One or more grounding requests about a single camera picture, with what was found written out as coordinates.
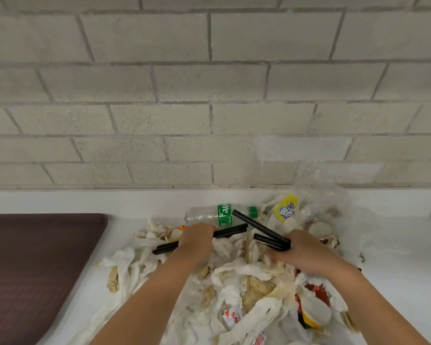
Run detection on dark brown tray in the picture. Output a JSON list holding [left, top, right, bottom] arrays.
[[0, 213, 109, 345]]

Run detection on red and yellow wrapper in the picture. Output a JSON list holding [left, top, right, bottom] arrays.
[[296, 281, 333, 329]]

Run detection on person's right hand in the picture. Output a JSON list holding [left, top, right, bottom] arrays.
[[265, 230, 333, 274]]

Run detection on pile of crumpled white tissues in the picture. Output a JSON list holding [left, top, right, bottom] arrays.
[[71, 199, 363, 345]]

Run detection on clear bottle with green label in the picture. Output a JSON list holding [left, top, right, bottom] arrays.
[[185, 203, 260, 227]]

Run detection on person's left forearm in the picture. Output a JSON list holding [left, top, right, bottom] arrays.
[[88, 253, 205, 345]]

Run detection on white paper cup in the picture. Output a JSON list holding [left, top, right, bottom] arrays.
[[307, 220, 335, 242]]

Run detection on person's right forearm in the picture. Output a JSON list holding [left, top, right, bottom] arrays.
[[300, 256, 429, 345]]

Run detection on person's left hand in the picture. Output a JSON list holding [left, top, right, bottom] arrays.
[[175, 223, 216, 264]]

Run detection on yellow and white packet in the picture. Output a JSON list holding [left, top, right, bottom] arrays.
[[272, 193, 300, 231]]

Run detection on black chopstick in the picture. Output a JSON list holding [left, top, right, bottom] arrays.
[[231, 210, 292, 247], [254, 233, 291, 252], [152, 224, 249, 256]]

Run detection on clear plastic bag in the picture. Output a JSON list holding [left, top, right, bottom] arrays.
[[255, 168, 412, 271]]

